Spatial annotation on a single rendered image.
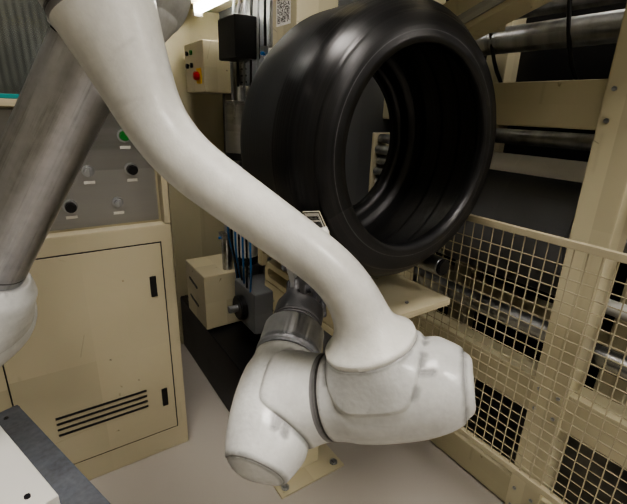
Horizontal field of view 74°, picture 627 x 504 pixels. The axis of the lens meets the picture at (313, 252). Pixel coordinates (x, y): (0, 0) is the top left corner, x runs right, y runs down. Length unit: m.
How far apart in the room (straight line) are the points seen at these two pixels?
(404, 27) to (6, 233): 0.73
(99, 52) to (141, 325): 1.18
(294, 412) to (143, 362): 1.16
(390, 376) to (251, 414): 0.17
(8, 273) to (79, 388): 0.90
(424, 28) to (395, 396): 0.69
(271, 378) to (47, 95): 0.45
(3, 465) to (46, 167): 0.45
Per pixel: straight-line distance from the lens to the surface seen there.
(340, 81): 0.77
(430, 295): 1.16
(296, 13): 1.18
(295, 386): 0.49
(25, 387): 1.58
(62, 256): 1.41
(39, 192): 0.69
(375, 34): 0.83
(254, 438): 0.49
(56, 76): 0.65
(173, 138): 0.44
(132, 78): 0.45
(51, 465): 0.96
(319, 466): 1.74
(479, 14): 1.27
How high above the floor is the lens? 1.27
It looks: 19 degrees down
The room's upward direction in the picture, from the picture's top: 2 degrees clockwise
